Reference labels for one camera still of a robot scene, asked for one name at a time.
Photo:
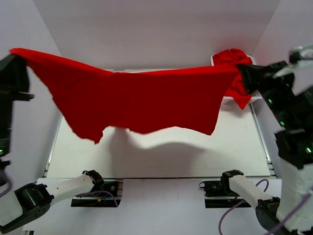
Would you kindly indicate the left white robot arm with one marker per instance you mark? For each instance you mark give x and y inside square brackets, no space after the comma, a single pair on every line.
[30,202]

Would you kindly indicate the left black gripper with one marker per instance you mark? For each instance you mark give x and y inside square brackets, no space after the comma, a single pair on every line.
[18,95]

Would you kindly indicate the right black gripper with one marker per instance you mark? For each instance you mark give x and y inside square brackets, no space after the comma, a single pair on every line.
[265,82]

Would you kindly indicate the red t shirt pile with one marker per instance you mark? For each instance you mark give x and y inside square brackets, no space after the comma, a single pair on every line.
[236,80]

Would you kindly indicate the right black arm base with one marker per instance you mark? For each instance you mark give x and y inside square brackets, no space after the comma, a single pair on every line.
[216,198]

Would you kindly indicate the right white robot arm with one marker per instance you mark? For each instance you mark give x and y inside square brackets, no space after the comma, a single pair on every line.
[292,212]

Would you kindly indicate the white plastic basket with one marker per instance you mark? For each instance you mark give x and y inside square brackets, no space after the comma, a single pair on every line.
[234,98]

